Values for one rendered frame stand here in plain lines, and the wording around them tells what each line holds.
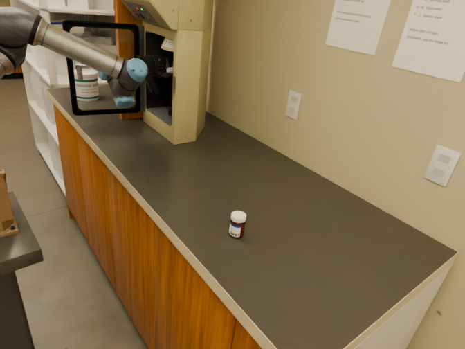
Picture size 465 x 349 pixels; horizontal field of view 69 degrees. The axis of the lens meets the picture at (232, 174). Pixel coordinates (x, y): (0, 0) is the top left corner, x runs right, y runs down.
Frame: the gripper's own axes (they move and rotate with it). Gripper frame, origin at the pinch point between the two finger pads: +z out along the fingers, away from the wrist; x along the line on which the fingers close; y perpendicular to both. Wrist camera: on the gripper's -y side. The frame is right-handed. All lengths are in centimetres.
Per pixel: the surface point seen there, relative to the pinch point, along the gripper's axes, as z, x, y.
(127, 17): -14.4, 22.3, 19.1
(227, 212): -20, -68, -28
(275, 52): 33.1, -24.3, 12.9
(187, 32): -6.0, -14.8, 18.7
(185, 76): -6.1, -14.8, 1.9
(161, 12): -16.8, -14.8, 25.1
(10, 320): -82, -53, -53
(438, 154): 32, -102, -3
